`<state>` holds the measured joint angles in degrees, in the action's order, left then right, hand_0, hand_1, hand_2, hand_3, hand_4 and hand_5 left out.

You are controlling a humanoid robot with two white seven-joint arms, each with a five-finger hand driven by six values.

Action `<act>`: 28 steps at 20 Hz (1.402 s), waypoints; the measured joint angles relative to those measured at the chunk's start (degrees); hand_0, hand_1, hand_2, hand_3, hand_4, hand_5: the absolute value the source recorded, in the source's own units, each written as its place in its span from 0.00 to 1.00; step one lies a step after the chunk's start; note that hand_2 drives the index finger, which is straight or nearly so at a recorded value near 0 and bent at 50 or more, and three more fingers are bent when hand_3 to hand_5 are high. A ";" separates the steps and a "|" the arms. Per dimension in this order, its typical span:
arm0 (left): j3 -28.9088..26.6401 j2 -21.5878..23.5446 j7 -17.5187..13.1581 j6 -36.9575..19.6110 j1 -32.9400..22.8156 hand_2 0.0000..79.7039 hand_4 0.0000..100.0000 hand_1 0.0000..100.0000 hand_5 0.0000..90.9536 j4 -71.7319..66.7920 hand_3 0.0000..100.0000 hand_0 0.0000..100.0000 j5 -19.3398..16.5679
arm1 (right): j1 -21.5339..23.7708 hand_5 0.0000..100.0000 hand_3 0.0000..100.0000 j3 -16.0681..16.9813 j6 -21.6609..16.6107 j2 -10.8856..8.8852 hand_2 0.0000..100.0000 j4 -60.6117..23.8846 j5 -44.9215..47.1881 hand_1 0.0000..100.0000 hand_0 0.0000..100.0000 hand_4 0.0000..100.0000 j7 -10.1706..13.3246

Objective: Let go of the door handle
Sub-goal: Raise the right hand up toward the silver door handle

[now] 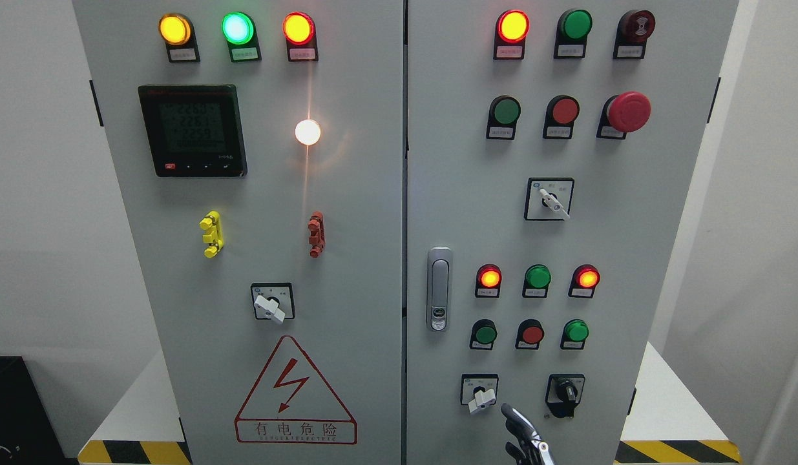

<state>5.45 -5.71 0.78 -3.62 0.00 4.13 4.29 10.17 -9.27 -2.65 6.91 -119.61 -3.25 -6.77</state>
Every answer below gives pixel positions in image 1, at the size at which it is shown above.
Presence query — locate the grey robotic right hand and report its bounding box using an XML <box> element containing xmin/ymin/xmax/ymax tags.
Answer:
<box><xmin>500</xmin><ymin>403</ymin><xmax>555</xmax><ymax>464</ymax></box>

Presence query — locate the silver door handle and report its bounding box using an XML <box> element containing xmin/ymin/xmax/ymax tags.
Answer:
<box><xmin>426</xmin><ymin>247</ymin><xmax>453</xmax><ymax>332</ymax></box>

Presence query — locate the right cabinet door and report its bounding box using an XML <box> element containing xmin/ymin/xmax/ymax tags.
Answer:
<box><xmin>406</xmin><ymin>1</ymin><xmax>738</xmax><ymax>464</ymax></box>

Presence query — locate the cabinet door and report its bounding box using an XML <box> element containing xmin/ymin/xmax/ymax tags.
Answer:
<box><xmin>73</xmin><ymin>1</ymin><xmax>404</xmax><ymax>464</ymax></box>
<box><xmin>406</xmin><ymin>1</ymin><xmax>738</xmax><ymax>464</ymax></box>

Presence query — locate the left cabinet door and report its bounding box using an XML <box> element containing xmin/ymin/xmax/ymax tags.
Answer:
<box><xmin>73</xmin><ymin>1</ymin><xmax>404</xmax><ymax>464</ymax></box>

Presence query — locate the right yellow black hazard tape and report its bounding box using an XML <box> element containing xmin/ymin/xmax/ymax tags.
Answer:
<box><xmin>614</xmin><ymin>440</ymin><xmax>742</xmax><ymax>464</ymax></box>

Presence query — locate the yellow black hazard tape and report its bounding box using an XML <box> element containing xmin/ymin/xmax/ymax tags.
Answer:
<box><xmin>78</xmin><ymin>440</ymin><xmax>192</xmax><ymax>464</ymax></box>
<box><xmin>614</xmin><ymin>440</ymin><xmax>742</xmax><ymax>464</ymax></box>

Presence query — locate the red push button lower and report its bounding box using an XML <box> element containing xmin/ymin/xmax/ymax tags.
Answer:
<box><xmin>514</xmin><ymin>318</ymin><xmax>545</xmax><ymax>350</ymax></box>

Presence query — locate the red push button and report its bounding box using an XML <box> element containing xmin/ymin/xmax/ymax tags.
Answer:
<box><xmin>543</xmin><ymin>94</ymin><xmax>581</xmax><ymax>140</ymax></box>
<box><xmin>514</xmin><ymin>318</ymin><xmax>545</xmax><ymax>350</ymax></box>

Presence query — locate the green push button lower left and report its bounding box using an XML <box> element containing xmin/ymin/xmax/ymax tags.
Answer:
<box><xmin>469</xmin><ymin>318</ymin><xmax>498</xmax><ymax>351</ymax></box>

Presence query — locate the green push button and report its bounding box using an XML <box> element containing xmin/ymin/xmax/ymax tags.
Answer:
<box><xmin>560</xmin><ymin>318</ymin><xmax>590</xmax><ymax>350</ymax></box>
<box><xmin>485</xmin><ymin>95</ymin><xmax>521</xmax><ymax>140</ymax></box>
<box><xmin>469</xmin><ymin>318</ymin><xmax>498</xmax><ymax>351</ymax></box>

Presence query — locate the green push button lower right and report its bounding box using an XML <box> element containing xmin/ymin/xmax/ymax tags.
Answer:
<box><xmin>560</xmin><ymin>318</ymin><xmax>590</xmax><ymax>350</ymax></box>

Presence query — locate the green light middle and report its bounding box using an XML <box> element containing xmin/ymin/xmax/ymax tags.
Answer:
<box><xmin>522</xmin><ymin>264</ymin><xmax>552</xmax><ymax>298</ymax></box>

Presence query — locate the red lit light middle left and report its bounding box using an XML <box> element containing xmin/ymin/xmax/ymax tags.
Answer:
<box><xmin>475</xmin><ymin>263</ymin><xmax>502</xmax><ymax>298</ymax></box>

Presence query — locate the red lit light middle right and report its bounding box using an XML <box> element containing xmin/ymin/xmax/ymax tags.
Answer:
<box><xmin>568</xmin><ymin>263</ymin><xmax>602</xmax><ymax>298</ymax></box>

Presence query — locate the red electric hazard sign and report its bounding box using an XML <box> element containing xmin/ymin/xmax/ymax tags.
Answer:
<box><xmin>234</xmin><ymin>335</ymin><xmax>357</xmax><ymax>445</ymax></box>

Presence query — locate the red terminal clip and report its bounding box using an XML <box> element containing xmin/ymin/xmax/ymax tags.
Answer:
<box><xmin>307</xmin><ymin>210</ymin><xmax>326</xmax><ymax>258</ymax></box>

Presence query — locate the red push button upper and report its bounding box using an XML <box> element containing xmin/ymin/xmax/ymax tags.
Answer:
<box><xmin>543</xmin><ymin>94</ymin><xmax>581</xmax><ymax>140</ymax></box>

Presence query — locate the green push button upper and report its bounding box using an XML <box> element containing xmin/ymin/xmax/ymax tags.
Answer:
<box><xmin>485</xmin><ymin>95</ymin><xmax>521</xmax><ymax>140</ymax></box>

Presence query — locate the red emergency stop button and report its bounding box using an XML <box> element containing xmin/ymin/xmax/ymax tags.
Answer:
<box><xmin>596</xmin><ymin>91</ymin><xmax>651</xmax><ymax>140</ymax></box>

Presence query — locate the white lit indicator light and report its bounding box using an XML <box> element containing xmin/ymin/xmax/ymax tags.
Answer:
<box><xmin>293</xmin><ymin>119</ymin><xmax>322</xmax><ymax>147</ymax></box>

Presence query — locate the yellow terminal clip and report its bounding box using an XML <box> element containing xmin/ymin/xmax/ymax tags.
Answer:
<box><xmin>200</xmin><ymin>210</ymin><xmax>224</xmax><ymax>258</ymax></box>

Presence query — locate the red lit light top right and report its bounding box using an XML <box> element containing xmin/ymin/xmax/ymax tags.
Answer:
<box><xmin>493</xmin><ymin>10</ymin><xmax>530</xmax><ymax>61</ymax></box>

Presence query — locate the green light top right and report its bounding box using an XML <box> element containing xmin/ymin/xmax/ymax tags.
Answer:
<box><xmin>553</xmin><ymin>8</ymin><xmax>593</xmax><ymax>59</ymax></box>

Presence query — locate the left yellow black hazard tape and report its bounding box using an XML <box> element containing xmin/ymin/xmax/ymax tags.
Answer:
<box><xmin>78</xmin><ymin>440</ymin><xmax>192</xmax><ymax>464</ymax></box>

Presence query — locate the dark red buzzer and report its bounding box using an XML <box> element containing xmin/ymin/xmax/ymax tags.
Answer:
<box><xmin>613</xmin><ymin>10</ymin><xmax>656</xmax><ymax>59</ymax></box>

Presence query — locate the black digital power meter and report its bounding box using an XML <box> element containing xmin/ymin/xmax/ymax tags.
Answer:
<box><xmin>138</xmin><ymin>83</ymin><xmax>246</xmax><ymax>178</ymax></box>

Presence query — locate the red lit indicator light left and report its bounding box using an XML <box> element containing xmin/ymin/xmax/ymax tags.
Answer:
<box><xmin>282</xmin><ymin>11</ymin><xmax>319</xmax><ymax>62</ymax></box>

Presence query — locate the black box lower left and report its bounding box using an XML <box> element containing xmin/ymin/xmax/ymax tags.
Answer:
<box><xmin>0</xmin><ymin>356</ymin><xmax>67</xmax><ymax>464</ymax></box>

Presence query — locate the green lit indicator light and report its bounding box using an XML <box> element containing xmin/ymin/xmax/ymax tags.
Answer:
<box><xmin>221</xmin><ymin>11</ymin><xmax>262</xmax><ymax>63</ymax></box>

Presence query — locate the yellow indicator light top left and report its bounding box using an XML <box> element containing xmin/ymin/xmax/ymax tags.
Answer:
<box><xmin>158</xmin><ymin>12</ymin><xmax>200</xmax><ymax>63</ymax></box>

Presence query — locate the black knob selector switch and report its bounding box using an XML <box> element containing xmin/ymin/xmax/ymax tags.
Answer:
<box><xmin>545</xmin><ymin>373</ymin><xmax>585</xmax><ymax>418</ymax></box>

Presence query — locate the lower white selector switch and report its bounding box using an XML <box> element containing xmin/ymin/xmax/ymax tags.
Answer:
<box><xmin>460</xmin><ymin>373</ymin><xmax>499</xmax><ymax>415</ymax></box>

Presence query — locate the upper right selector switch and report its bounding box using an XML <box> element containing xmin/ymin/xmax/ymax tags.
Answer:
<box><xmin>523</xmin><ymin>178</ymin><xmax>575</xmax><ymax>221</ymax></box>

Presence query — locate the left door selector switch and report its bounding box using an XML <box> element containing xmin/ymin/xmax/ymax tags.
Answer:
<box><xmin>250</xmin><ymin>282</ymin><xmax>295</xmax><ymax>324</ymax></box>

